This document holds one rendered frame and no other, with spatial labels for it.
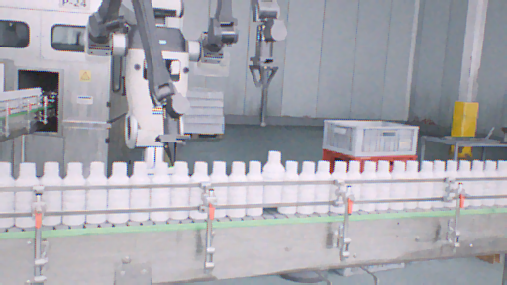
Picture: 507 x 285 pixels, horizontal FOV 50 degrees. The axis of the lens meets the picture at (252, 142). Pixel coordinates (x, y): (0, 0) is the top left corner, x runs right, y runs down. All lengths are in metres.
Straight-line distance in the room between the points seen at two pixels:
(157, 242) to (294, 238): 0.43
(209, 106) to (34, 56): 6.36
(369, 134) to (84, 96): 2.62
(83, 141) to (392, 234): 3.78
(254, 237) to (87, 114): 3.71
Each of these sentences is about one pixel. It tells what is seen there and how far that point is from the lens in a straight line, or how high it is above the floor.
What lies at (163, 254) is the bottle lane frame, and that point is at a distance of 1.61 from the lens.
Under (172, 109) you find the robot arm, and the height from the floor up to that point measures 1.31.
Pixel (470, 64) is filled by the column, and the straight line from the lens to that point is 11.67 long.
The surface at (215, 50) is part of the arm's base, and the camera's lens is 2.25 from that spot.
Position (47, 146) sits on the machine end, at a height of 0.63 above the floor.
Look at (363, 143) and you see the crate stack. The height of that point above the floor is 0.98.
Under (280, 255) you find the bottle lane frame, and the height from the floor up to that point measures 0.88.
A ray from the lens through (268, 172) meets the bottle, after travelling 1.69.
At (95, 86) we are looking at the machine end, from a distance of 5.20.
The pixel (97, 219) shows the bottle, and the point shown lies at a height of 1.02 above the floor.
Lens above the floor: 1.45
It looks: 7 degrees down
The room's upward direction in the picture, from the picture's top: 4 degrees clockwise
